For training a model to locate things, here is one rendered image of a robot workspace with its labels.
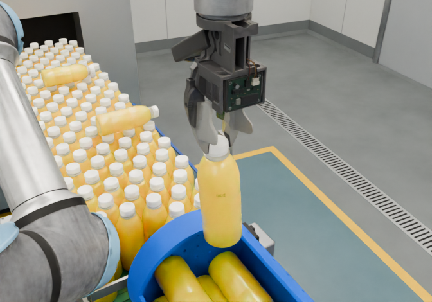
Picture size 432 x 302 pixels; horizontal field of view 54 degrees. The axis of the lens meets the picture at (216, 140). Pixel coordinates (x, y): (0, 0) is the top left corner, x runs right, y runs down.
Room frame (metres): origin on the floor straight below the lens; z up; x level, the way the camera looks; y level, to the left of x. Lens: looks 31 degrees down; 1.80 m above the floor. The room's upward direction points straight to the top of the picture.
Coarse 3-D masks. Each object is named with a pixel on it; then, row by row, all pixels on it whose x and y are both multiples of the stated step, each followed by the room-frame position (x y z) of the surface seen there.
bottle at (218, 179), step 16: (208, 160) 0.55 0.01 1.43; (224, 160) 0.55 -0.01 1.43; (208, 176) 0.53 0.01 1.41; (224, 176) 0.53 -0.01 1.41; (208, 192) 0.53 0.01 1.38; (224, 192) 0.53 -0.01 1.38; (240, 192) 0.56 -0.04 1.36; (208, 208) 0.53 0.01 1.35; (224, 208) 0.53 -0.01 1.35; (240, 208) 0.55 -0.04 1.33; (208, 224) 0.53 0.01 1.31; (224, 224) 0.53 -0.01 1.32; (240, 224) 0.55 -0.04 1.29; (208, 240) 0.54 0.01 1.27; (224, 240) 0.53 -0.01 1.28
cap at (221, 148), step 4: (220, 136) 0.57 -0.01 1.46; (224, 136) 0.57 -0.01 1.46; (220, 140) 0.56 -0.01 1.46; (224, 140) 0.56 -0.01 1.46; (220, 144) 0.55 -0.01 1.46; (224, 144) 0.55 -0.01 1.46; (228, 144) 0.56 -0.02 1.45; (212, 148) 0.54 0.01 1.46; (216, 148) 0.54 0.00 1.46; (220, 148) 0.54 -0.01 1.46; (224, 148) 0.54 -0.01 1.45; (208, 152) 0.54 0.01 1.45; (212, 152) 0.54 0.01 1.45; (216, 152) 0.54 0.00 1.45; (220, 152) 0.54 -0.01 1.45; (224, 152) 0.55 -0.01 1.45; (212, 156) 0.54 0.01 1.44; (216, 156) 0.54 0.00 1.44; (220, 156) 0.54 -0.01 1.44
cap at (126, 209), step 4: (124, 204) 0.83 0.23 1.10; (128, 204) 0.83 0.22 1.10; (132, 204) 0.83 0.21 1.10; (120, 208) 0.81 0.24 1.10; (124, 208) 0.82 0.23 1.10; (128, 208) 0.82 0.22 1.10; (132, 208) 0.81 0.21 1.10; (120, 212) 0.81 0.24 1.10; (124, 212) 0.80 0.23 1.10; (128, 212) 0.80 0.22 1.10; (132, 212) 0.81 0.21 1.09; (124, 216) 0.80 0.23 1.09; (128, 216) 0.80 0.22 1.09
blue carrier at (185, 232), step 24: (192, 216) 0.64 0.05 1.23; (168, 240) 0.58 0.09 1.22; (192, 240) 0.65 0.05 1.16; (240, 240) 0.71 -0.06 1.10; (144, 264) 0.56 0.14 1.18; (192, 264) 0.65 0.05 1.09; (264, 264) 0.54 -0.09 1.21; (144, 288) 0.53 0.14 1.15; (264, 288) 0.62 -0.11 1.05; (288, 288) 0.48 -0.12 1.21
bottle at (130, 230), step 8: (120, 216) 0.81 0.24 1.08; (136, 216) 0.82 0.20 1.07; (120, 224) 0.80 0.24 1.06; (128, 224) 0.80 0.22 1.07; (136, 224) 0.80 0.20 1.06; (120, 232) 0.79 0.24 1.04; (128, 232) 0.79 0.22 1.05; (136, 232) 0.80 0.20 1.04; (144, 232) 0.83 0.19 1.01; (120, 240) 0.79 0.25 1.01; (128, 240) 0.79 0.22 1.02; (136, 240) 0.79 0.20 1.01; (144, 240) 0.82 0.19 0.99; (120, 248) 0.80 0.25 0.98; (128, 248) 0.79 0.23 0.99; (136, 248) 0.79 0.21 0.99; (128, 256) 0.79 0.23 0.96; (128, 264) 0.79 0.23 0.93
